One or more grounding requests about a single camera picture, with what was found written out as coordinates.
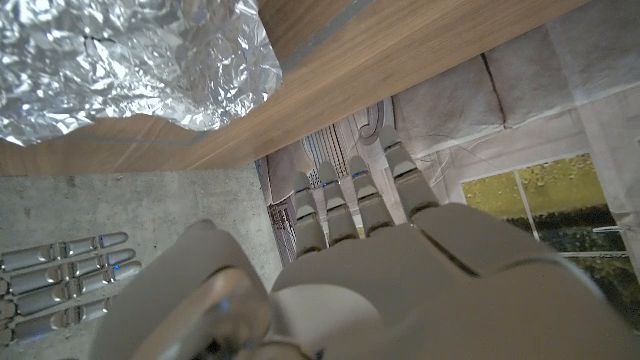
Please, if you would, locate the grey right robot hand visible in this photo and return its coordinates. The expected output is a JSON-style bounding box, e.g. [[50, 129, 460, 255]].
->
[[0, 230, 144, 346]]

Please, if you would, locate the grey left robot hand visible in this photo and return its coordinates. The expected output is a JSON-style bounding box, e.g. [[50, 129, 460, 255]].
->
[[89, 124, 640, 360]]

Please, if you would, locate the aluminum foil sheet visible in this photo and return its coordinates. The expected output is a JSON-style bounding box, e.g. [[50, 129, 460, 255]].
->
[[0, 0, 284, 147]]

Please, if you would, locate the printed window backdrop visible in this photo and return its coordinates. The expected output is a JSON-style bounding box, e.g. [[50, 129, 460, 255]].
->
[[254, 0, 640, 331]]

